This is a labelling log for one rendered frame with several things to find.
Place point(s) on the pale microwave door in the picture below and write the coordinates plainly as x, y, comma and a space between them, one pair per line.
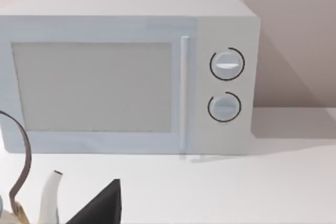
94, 87

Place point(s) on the large pale microwave knob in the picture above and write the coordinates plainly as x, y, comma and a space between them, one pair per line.
226, 63

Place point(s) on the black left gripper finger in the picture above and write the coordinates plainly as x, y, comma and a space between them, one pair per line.
105, 205

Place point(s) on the small pale microwave knob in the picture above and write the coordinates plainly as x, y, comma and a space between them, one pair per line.
223, 107

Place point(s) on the pale microwave oven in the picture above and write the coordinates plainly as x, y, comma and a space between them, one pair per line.
223, 30

